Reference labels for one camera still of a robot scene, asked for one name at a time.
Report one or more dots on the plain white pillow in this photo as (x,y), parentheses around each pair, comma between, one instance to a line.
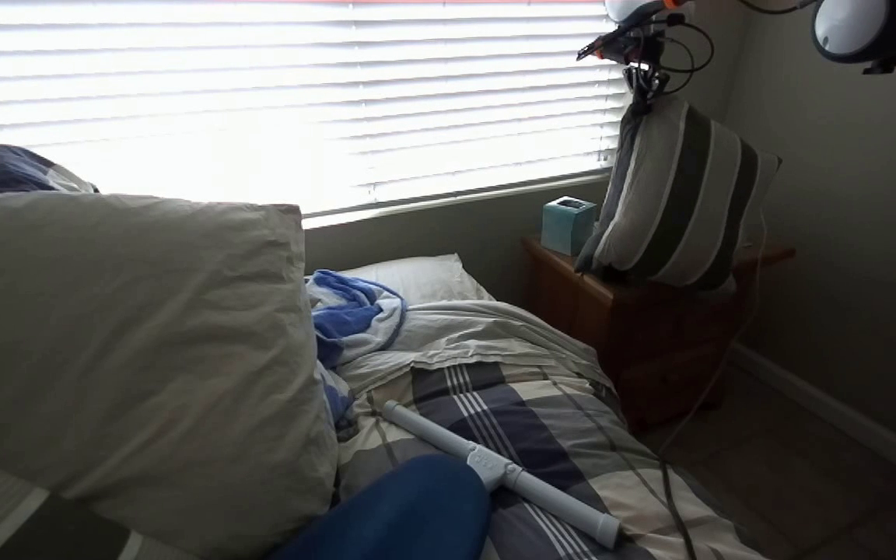
(137,353)

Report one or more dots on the white flat bed sheet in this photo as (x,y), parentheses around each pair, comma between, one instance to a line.
(467,330)

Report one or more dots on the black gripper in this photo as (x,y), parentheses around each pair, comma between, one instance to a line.
(646,62)

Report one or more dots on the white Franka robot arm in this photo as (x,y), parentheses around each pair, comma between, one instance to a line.
(848,27)

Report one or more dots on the small beige grey-striped pillow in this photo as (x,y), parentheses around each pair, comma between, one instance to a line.
(13,517)

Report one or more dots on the solid blue cushion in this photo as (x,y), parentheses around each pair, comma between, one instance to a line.
(395,514)

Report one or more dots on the blue plaid pillow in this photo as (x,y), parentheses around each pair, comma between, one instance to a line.
(13,169)

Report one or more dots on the teal tissue box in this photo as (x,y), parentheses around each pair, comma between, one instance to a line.
(567,223)

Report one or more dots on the blue and white striped cloth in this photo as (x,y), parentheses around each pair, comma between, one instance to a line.
(355,312)

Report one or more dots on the brown wooden nightstand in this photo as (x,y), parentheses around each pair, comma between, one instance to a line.
(667,344)

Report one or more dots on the large beige dark-striped pillow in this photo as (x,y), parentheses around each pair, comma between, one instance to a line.
(676,197)

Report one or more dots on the blue and white plaid blanket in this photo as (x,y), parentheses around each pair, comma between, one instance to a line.
(562,437)

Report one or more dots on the white T-shaped pipe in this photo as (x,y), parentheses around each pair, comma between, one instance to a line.
(531,488)

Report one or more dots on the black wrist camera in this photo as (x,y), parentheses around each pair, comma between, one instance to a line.
(625,36)

